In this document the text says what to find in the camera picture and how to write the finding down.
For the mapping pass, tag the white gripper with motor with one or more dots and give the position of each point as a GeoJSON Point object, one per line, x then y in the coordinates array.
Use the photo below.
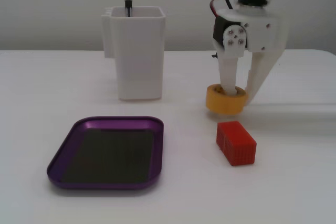
{"type": "Point", "coordinates": [258, 33]}

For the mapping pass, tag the yellow tape roll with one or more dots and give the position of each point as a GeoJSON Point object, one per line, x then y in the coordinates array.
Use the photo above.
{"type": "Point", "coordinates": [225, 104]}

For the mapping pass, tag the white plastic pen holder box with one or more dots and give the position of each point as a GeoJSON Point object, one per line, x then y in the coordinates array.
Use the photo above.
{"type": "Point", "coordinates": [139, 58]}

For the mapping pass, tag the red ribbed plastic block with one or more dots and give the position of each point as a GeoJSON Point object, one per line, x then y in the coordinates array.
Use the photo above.
{"type": "Point", "coordinates": [240, 150]}

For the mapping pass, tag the purple metal tray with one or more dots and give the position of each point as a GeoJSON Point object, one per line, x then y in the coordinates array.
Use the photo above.
{"type": "Point", "coordinates": [105, 155]}

